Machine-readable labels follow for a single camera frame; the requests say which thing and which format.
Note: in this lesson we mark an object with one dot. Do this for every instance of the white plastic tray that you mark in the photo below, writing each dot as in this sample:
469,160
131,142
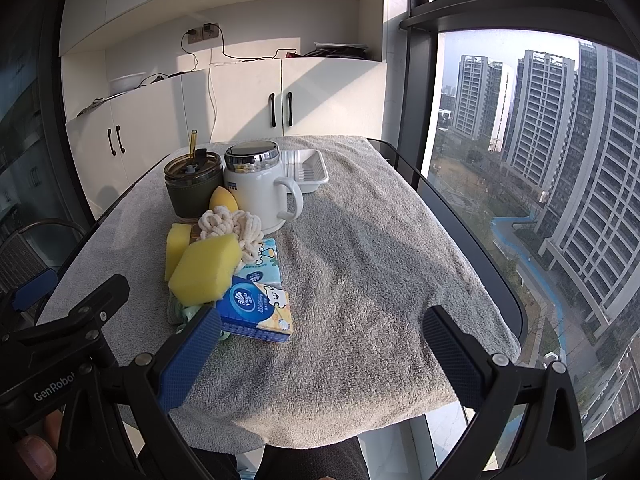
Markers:
306,167

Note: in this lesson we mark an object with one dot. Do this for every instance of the cream knotted rope toy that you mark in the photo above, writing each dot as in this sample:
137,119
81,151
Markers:
244,226

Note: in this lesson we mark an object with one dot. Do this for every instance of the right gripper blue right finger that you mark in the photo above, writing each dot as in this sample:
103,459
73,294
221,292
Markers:
447,343

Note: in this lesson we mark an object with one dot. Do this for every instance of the person's left hand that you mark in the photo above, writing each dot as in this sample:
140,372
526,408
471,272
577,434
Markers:
38,451

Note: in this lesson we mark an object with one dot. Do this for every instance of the grey towel mat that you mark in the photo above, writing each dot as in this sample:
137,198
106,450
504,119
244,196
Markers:
361,264

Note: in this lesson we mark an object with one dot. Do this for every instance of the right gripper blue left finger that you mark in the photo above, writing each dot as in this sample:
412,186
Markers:
182,357

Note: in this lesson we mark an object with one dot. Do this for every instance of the light blue tissue pack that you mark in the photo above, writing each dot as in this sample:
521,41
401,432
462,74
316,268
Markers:
265,270

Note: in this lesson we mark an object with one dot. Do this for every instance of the yellow egg-shaped sponge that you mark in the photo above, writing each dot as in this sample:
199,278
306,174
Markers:
221,197

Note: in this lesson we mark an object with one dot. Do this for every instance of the dark glass cup with straw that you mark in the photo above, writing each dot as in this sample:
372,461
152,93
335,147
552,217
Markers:
192,178

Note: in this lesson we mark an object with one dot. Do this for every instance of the white lower cabinet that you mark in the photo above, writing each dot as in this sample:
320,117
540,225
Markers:
119,141

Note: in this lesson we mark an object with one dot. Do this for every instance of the black items on counter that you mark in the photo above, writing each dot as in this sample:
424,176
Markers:
337,50

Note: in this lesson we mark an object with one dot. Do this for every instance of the green cloth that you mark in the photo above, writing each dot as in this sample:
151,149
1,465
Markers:
179,315

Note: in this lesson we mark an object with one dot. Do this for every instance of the dark blue tissue pack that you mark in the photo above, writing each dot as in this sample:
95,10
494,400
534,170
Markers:
255,310

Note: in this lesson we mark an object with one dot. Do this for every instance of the large yellow sponge block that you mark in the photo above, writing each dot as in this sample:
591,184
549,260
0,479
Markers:
204,272

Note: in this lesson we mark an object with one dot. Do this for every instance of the white mug with chrome lid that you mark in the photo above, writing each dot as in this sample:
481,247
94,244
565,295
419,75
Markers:
254,174

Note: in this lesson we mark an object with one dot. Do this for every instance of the small yellow sponge block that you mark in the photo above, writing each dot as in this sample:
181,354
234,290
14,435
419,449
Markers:
177,240

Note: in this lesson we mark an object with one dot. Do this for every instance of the wall power outlet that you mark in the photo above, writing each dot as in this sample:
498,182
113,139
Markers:
205,32

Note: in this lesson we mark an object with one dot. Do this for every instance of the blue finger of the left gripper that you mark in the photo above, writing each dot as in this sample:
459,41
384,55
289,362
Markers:
94,311
34,290

